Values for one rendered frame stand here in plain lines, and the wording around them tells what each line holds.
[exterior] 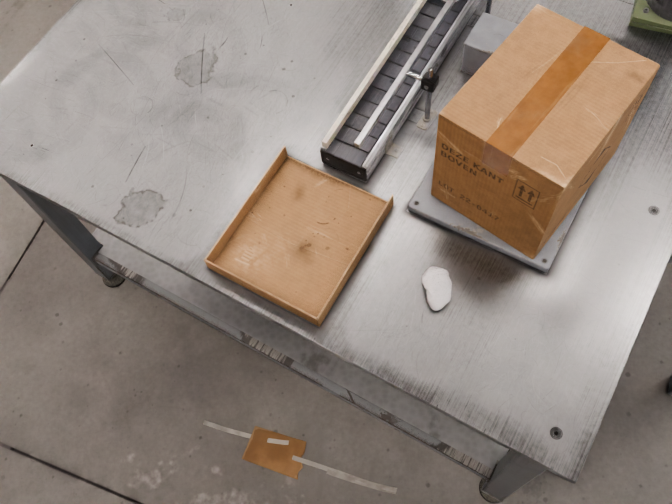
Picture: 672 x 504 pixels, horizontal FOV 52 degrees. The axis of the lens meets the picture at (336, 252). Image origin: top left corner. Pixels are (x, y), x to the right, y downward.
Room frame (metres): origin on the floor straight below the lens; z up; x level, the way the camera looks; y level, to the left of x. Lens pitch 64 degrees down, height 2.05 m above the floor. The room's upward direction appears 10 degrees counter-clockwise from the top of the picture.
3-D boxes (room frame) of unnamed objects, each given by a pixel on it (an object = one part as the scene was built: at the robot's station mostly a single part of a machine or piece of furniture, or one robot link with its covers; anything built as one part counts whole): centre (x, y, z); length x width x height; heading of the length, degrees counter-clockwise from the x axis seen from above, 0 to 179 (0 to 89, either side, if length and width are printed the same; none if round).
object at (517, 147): (0.68, -0.40, 0.99); 0.30 x 0.24 x 0.27; 131
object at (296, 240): (0.64, 0.06, 0.85); 0.30 x 0.26 x 0.04; 141
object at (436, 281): (0.47, -0.18, 0.85); 0.08 x 0.07 x 0.04; 142
